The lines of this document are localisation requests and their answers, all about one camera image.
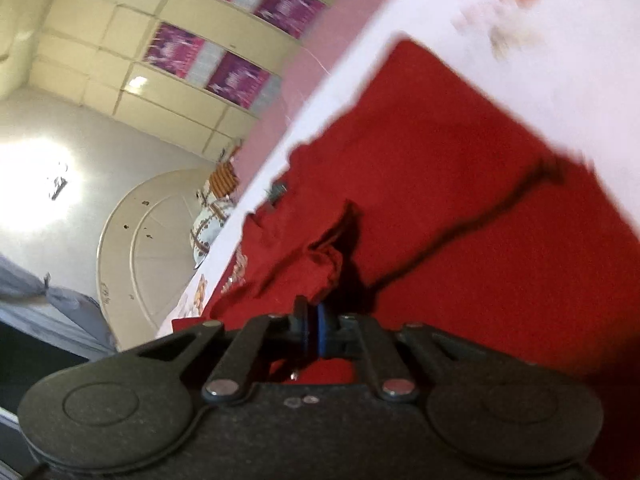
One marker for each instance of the cream wardrobe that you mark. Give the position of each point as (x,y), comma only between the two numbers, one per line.
(90,25)

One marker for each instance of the orange striped pillow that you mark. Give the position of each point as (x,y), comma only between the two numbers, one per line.
(222,182)

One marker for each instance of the grey cloth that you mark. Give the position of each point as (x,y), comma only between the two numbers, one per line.
(45,300)

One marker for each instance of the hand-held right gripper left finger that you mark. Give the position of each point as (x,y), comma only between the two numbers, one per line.
(302,327)

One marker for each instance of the round white panel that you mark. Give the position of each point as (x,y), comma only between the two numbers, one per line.
(150,260)

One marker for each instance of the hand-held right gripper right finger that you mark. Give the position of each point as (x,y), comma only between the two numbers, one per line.
(327,330)

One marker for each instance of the dark ceiling fixture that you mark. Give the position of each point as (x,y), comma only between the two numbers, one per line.
(58,186)

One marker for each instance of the white brown patterned pillow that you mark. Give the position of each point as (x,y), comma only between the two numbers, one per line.
(207,225)

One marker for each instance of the red sweater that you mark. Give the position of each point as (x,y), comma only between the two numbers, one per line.
(450,185)

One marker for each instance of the white floral bedsheet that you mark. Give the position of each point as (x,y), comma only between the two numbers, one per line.
(500,50)

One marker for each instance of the pink bedsheet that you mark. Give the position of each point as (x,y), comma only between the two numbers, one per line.
(330,35)

